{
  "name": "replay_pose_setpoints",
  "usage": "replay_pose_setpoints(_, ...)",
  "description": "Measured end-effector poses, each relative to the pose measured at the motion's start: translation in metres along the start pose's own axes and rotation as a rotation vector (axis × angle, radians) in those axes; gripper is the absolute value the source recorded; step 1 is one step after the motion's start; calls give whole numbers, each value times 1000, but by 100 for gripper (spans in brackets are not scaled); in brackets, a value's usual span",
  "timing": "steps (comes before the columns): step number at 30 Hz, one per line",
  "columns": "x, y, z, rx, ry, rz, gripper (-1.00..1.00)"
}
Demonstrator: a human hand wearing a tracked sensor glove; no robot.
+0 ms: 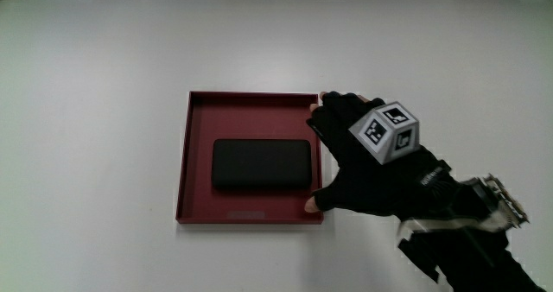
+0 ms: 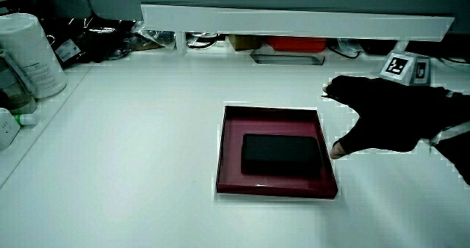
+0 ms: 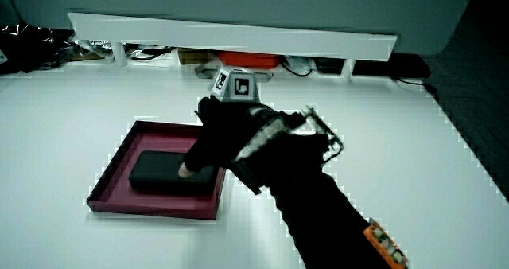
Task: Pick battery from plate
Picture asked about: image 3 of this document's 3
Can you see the person's right hand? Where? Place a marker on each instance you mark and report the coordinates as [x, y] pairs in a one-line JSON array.
[[232, 135]]

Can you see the black battery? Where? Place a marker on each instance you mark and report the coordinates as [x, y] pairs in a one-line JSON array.
[[159, 175]]

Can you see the maroon square plate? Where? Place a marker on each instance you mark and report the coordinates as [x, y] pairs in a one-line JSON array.
[[119, 181]]

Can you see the orange box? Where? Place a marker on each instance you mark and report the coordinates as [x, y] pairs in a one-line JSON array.
[[248, 59]]

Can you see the brown cardboard box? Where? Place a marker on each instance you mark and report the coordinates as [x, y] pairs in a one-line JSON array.
[[195, 56]]

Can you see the white raised shelf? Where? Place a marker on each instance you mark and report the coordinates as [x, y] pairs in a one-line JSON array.
[[222, 34]]

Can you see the black flat box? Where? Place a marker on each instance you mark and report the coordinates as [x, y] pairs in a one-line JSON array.
[[397, 67]]

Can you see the black plastic bag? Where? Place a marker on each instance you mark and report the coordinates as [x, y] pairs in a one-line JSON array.
[[28, 48]]

